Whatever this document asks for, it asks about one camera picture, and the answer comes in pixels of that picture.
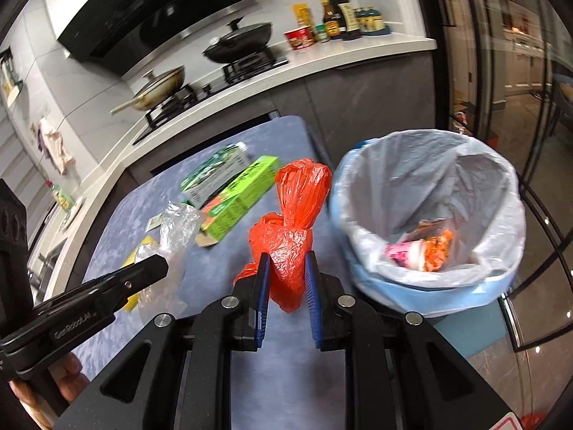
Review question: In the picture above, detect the glass pan lid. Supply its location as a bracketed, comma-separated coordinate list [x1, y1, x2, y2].
[143, 68, 185, 95]

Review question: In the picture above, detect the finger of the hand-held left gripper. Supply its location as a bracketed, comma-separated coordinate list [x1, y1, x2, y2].
[0, 254, 170, 374]

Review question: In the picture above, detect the clear plastic bag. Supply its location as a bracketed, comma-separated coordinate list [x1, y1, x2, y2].
[134, 201, 207, 323]

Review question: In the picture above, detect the white plate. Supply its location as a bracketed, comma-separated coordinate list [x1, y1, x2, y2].
[60, 196, 86, 233]

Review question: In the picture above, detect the orange plastic bag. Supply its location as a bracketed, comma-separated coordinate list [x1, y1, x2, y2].
[233, 158, 333, 314]

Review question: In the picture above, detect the black range hood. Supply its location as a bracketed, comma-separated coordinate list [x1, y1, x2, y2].
[56, 0, 256, 77]

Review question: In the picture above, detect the white kitchen countertop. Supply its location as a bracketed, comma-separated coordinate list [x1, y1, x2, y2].
[27, 36, 437, 305]

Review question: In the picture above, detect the bin with white bag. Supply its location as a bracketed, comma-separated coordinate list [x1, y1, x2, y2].
[336, 129, 526, 287]

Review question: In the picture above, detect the black wok lid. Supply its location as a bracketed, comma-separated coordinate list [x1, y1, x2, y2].
[210, 18, 273, 48]

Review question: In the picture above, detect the pink floral paper cup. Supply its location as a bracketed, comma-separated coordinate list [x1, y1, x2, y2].
[386, 239, 426, 272]

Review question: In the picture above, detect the hanging pink cloth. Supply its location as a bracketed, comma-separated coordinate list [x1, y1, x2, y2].
[31, 116, 76, 175]

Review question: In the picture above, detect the steel kitchen sink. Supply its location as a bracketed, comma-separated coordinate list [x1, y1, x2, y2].
[24, 237, 61, 305]

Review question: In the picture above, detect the dark green drink carton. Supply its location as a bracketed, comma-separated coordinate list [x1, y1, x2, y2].
[180, 142, 251, 209]

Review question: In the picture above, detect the blue trash bin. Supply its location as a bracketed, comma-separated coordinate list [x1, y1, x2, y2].
[331, 129, 526, 345]

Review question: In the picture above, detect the seasoning container set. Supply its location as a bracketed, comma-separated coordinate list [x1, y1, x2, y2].
[356, 6, 391, 37]

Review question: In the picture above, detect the dark soy sauce bottle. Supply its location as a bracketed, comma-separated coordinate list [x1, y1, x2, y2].
[330, 0, 362, 41]

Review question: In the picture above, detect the beige frying pan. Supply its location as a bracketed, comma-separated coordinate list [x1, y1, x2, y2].
[110, 66, 186, 115]

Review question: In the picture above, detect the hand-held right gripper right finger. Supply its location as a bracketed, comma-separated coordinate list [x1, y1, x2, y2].
[304, 251, 522, 430]

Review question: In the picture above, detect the yellow sponge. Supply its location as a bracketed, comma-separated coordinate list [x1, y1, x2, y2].
[120, 237, 162, 313]

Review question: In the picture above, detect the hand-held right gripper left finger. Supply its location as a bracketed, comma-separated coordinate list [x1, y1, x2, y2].
[58, 252, 271, 430]

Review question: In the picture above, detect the wall rack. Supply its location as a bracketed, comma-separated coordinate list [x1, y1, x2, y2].
[0, 49, 24, 99]

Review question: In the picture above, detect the light green cardboard box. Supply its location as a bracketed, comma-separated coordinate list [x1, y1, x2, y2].
[196, 155, 280, 248]

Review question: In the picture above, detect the red instant noodle cup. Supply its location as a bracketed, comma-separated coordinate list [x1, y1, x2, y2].
[284, 27, 315, 51]

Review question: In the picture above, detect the orange printed packet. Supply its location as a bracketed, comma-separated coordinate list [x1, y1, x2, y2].
[421, 228, 455, 273]

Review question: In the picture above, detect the black wok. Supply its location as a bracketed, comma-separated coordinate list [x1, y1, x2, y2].
[202, 24, 274, 64]

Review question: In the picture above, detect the brown yellow-capped sauce bottle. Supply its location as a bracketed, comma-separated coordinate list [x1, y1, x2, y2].
[317, 0, 343, 39]

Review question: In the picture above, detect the black door handle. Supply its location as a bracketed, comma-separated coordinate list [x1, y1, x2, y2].
[432, 0, 454, 28]

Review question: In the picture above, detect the person's left hand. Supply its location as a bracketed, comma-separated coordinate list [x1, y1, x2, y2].
[9, 352, 90, 428]

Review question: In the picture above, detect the green dish soap bottle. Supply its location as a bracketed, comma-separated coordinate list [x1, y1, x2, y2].
[46, 180, 74, 211]

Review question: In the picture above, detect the black gas stove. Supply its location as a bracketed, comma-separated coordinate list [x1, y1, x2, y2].
[132, 47, 291, 145]

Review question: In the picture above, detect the yellow food packet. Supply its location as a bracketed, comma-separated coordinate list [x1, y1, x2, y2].
[293, 4, 313, 31]

